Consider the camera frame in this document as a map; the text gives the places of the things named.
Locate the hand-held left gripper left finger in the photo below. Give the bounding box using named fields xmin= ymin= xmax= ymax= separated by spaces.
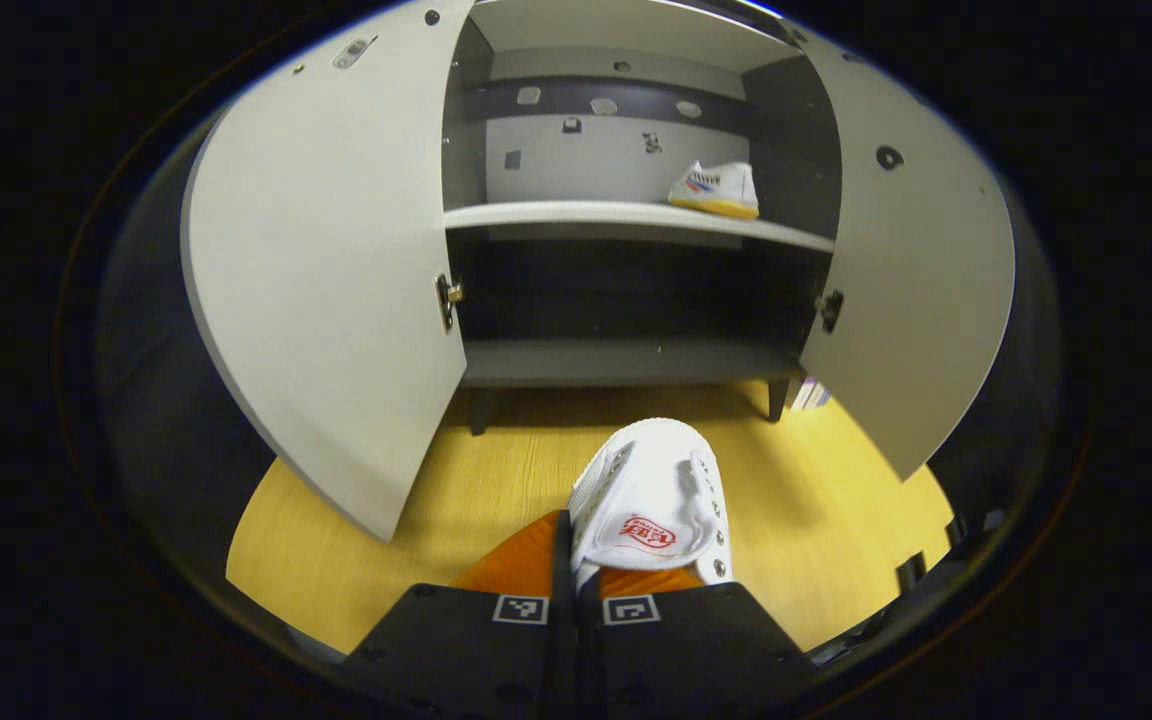
xmin=341 ymin=508 xmax=579 ymax=720

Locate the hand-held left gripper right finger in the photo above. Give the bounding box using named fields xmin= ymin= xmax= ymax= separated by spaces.
xmin=576 ymin=565 xmax=819 ymax=720

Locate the white shoe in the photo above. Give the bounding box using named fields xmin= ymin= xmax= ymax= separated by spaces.
xmin=566 ymin=417 xmax=737 ymax=593
xmin=668 ymin=160 xmax=761 ymax=221

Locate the white shoe cabinet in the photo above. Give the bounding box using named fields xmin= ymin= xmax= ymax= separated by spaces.
xmin=439 ymin=0 xmax=845 ymax=437

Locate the white cabinet door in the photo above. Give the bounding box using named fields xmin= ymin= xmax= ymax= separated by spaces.
xmin=180 ymin=0 xmax=477 ymax=544
xmin=798 ymin=35 xmax=1017 ymax=483

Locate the black backdrop cloth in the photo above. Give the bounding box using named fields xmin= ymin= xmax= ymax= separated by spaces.
xmin=94 ymin=110 xmax=1072 ymax=641

